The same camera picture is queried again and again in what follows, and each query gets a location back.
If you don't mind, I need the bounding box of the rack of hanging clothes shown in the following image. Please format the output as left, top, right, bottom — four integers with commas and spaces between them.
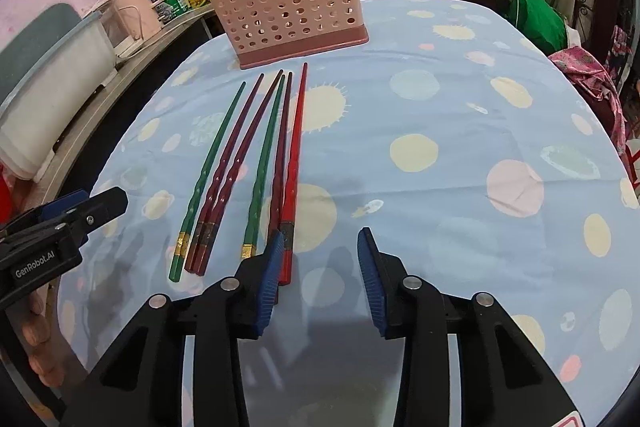
600, 0, 640, 108

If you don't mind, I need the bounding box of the green twisted chopstick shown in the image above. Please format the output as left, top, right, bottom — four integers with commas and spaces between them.
241, 76, 286, 260
169, 82, 247, 283

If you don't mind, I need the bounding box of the pink floral cloth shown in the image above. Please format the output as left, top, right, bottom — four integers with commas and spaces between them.
547, 47, 634, 168

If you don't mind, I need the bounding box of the maroon twisted chopstick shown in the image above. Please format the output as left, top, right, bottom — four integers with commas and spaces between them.
184, 74, 264, 272

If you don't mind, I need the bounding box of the white tub with blue lid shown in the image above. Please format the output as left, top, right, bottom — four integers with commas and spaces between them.
0, 3, 118, 180

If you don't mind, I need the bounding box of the red chopstick with black band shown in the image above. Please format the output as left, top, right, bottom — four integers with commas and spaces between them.
278, 62, 308, 286

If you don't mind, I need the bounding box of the pink kitchen appliance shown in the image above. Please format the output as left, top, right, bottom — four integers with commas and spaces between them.
100, 0, 168, 58

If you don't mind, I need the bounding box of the dark iron chair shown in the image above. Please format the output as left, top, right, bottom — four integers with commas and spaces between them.
575, 0, 617, 52

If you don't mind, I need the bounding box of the green plastic bag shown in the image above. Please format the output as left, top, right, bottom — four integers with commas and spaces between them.
505, 0, 569, 50

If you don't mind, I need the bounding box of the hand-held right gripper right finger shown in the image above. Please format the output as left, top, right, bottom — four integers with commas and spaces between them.
356, 227, 581, 427

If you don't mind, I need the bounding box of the person's left hand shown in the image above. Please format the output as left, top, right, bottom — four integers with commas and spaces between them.
22, 291, 67, 389

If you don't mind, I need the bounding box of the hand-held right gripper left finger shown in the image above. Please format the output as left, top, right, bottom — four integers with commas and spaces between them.
60, 229, 286, 427

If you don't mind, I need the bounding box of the pink perforated utensil basket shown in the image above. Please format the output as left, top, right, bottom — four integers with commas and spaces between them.
200, 0, 370, 70

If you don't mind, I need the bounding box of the row of coloured chopsticks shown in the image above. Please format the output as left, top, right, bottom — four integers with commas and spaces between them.
195, 70, 284, 277

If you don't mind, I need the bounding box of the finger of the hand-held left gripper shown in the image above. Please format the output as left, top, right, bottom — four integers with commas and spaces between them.
0, 189, 91, 244
50, 186, 129, 249

